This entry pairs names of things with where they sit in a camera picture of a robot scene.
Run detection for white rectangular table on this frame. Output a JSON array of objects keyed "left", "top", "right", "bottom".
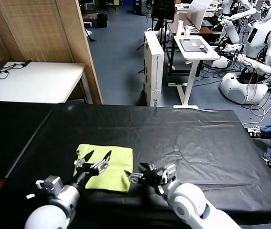
[{"left": 0, "top": 61, "right": 86, "bottom": 104}]

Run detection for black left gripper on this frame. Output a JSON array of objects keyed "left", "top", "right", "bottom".
[{"left": 72, "top": 149, "right": 113, "bottom": 189}]

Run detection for black glossy table cover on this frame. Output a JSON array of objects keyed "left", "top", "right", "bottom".
[{"left": 0, "top": 103, "right": 271, "bottom": 229}]

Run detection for yellow-green t-shirt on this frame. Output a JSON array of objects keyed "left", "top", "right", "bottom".
[{"left": 72, "top": 143, "right": 134, "bottom": 193}]

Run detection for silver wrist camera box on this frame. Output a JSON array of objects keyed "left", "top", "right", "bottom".
[
  {"left": 35, "top": 176, "right": 65, "bottom": 194},
  {"left": 162, "top": 164, "right": 177, "bottom": 183}
]

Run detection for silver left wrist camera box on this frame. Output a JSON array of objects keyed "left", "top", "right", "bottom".
[{"left": 35, "top": 176, "right": 65, "bottom": 194}]

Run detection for white humanoid robot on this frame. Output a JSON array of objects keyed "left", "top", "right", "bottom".
[{"left": 218, "top": 0, "right": 271, "bottom": 105}]

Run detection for brown desk with black legs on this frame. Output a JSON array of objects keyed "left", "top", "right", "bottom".
[{"left": 167, "top": 16, "right": 224, "bottom": 77}]

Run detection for white height-adjustable desk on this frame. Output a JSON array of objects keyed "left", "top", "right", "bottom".
[{"left": 168, "top": 35, "right": 221, "bottom": 110}]

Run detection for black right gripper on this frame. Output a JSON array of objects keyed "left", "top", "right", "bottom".
[{"left": 124, "top": 162, "right": 169, "bottom": 189}]

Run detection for white curved panel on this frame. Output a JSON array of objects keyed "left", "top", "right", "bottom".
[{"left": 187, "top": 0, "right": 214, "bottom": 31}]

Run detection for white floor cable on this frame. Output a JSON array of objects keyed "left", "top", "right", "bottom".
[{"left": 242, "top": 104, "right": 271, "bottom": 126}]

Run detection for white drinking bottle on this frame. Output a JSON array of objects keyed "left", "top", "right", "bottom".
[{"left": 175, "top": 20, "right": 184, "bottom": 38}]

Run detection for black cable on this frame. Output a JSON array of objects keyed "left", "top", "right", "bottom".
[{"left": 0, "top": 60, "right": 33, "bottom": 81}]

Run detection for wooden partition screen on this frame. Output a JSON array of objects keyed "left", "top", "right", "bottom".
[{"left": 0, "top": 0, "right": 104, "bottom": 105}]

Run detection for tall white cardboard box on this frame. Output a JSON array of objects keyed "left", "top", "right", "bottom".
[{"left": 143, "top": 31, "right": 165, "bottom": 107}]

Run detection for grey closed laptop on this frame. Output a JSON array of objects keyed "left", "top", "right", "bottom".
[{"left": 179, "top": 38, "right": 209, "bottom": 52}]

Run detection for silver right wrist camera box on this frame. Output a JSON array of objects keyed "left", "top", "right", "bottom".
[{"left": 162, "top": 164, "right": 177, "bottom": 183}]

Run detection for black monitor on tripod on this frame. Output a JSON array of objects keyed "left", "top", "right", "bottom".
[{"left": 147, "top": 0, "right": 176, "bottom": 72}]

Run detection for black waste bin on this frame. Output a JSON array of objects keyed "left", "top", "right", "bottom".
[{"left": 97, "top": 13, "right": 108, "bottom": 28}]

